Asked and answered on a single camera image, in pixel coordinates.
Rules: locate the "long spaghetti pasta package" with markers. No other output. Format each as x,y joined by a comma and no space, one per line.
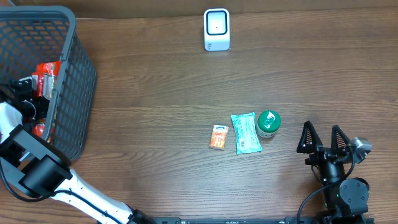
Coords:
44,80

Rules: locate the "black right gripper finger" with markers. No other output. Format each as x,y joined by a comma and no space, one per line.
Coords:
338,138
309,141

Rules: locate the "white barcode scanner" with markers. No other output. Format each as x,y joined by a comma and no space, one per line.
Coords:
216,26

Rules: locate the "green lid jar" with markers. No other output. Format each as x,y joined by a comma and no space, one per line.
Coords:
268,123

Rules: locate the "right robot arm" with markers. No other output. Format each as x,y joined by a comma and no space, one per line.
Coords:
346,198

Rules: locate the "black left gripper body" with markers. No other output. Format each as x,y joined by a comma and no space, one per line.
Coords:
18,88

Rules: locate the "orange kleenex tissue pack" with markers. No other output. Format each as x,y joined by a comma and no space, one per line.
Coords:
218,137

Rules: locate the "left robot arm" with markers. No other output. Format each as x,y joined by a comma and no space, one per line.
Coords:
33,170

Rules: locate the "teal wet wipes pack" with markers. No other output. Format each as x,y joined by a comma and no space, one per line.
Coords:
246,137

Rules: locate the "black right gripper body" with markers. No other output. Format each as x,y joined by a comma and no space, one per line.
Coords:
325,154

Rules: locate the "grey plastic shopping basket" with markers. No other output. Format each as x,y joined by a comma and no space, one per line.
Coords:
31,35

